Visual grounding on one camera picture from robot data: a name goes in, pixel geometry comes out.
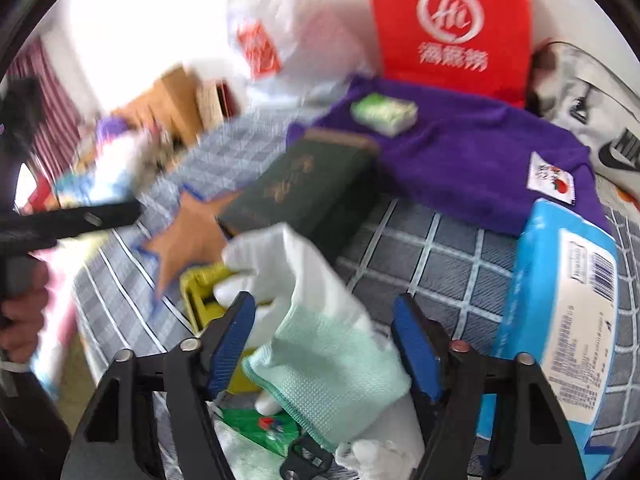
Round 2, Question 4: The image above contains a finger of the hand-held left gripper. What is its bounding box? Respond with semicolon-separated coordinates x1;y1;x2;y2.
0;77;44;161
65;201;142;239

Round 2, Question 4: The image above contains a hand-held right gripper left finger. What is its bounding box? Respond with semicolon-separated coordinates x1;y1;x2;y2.
60;291;258;480

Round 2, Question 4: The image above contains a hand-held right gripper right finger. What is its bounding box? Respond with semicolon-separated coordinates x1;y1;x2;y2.
391;292;586;480

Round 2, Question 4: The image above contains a white glove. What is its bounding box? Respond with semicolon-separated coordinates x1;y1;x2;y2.
212;224;383;331

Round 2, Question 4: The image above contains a mint green cloth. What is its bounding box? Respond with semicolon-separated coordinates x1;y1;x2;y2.
242;305;426;453

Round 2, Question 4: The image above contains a person's left forearm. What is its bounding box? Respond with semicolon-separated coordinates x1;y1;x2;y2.
0;380;73;480

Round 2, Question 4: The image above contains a person's left hand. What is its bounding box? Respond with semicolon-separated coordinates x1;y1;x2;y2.
0;264;51;366

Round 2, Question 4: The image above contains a striped maroon curtain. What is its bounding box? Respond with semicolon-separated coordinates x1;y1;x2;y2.
7;40;83;171

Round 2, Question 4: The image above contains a printed white pillow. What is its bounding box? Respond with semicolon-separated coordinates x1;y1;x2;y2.
52;125;166;208

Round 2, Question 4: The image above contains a yellow pouch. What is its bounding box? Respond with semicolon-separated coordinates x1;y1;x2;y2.
179;261;262;393

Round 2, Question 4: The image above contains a grey checked bed sheet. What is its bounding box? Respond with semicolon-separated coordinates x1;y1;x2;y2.
70;105;640;480

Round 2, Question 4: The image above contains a purple cloth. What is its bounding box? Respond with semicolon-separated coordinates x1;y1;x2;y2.
95;116;132;147

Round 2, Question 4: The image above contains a white sock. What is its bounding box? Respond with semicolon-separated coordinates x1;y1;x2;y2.
335;390;426;480

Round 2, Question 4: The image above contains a wooden headboard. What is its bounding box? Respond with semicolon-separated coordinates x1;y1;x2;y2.
112;67;221;148

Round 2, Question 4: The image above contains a blue tissue pack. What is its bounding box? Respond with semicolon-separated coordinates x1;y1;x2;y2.
475;199;621;461

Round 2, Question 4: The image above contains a dark green box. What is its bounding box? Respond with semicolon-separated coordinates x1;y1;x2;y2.
217;127;381;256

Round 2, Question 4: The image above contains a purple towel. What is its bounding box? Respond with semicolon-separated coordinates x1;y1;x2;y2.
285;76;613;238

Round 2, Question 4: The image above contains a green white packet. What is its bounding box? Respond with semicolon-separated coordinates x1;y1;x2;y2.
350;92;419;137

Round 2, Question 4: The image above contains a white floral bed sheet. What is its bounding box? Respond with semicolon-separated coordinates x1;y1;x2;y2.
595;175;640;271

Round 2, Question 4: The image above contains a white plastic bag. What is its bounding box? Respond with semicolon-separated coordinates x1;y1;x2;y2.
225;0;386;111

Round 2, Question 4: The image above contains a grey sling bag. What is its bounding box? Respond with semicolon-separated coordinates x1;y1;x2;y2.
525;40;640;196

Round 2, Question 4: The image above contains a red paper bag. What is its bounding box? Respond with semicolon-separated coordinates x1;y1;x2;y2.
360;0;533;109

